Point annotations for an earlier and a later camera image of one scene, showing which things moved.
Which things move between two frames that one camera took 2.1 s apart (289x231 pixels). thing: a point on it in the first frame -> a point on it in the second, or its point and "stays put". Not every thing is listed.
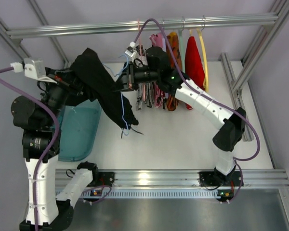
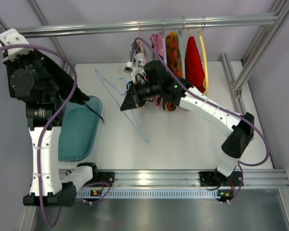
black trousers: [91, 79] -> [39, 76]
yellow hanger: [199, 31] stays put
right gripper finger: [123, 79] -> [130, 100]
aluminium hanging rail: [17, 35] stays put
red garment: [194, 64] stays put
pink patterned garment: [158, 41] stays put
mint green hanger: [181, 33] stays put
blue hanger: [121, 96] -> [101, 78]
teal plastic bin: [78, 124] stays put
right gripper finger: [123, 87] -> [125, 106]
